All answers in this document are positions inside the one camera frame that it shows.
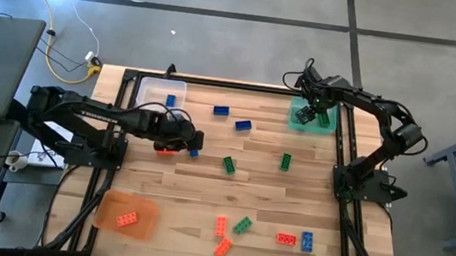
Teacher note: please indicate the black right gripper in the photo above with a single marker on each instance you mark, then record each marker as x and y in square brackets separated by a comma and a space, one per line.
[320, 89]

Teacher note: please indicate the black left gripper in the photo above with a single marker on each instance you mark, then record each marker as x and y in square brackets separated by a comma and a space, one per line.
[171, 132]

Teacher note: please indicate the blue toy building block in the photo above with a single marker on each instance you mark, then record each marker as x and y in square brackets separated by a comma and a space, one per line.
[221, 110]
[194, 154]
[171, 100]
[306, 241]
[243, 125]

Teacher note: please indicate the green toy building block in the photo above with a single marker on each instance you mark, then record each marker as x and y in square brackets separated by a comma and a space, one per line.
[324, 120]
[242, 225]
[285, 161]
[229, 165]

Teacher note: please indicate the orange toy building block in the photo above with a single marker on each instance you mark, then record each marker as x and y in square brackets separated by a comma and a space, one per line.
[223, 247]
[286, 239]
[127, 219]
[165, 153]
[221, 226]

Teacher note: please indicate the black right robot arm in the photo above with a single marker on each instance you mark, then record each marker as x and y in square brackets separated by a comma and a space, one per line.
[368, 102]

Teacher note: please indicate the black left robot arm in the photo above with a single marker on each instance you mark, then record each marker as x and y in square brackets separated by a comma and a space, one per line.
[96, 115]

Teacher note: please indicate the green plastic bin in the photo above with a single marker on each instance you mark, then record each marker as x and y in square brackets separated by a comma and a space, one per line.
[297, 125]

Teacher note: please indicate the clear plastic bin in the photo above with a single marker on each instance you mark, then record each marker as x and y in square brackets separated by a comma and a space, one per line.
[154, 94]

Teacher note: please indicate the orange plastic bin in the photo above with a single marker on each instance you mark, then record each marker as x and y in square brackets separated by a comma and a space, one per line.
[144, 217]

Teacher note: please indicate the yellow power plug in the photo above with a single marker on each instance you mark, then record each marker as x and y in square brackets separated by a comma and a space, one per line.
[94, 70]

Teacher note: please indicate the white power plug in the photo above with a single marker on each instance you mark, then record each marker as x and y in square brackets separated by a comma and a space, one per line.
[90, 56]

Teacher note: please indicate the white printed paper sheet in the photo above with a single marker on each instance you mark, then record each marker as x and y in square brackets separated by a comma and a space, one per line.
[45, 160]

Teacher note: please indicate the white cup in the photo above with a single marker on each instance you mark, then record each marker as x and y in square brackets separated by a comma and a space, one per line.
[16, 161]

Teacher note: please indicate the black aluminium table frame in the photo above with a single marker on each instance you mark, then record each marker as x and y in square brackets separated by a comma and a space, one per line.
[237, 85]

